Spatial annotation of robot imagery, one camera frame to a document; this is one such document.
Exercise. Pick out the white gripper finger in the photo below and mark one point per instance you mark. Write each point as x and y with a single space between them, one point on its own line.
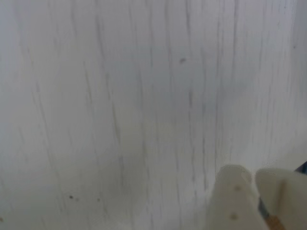
230 198
280 191

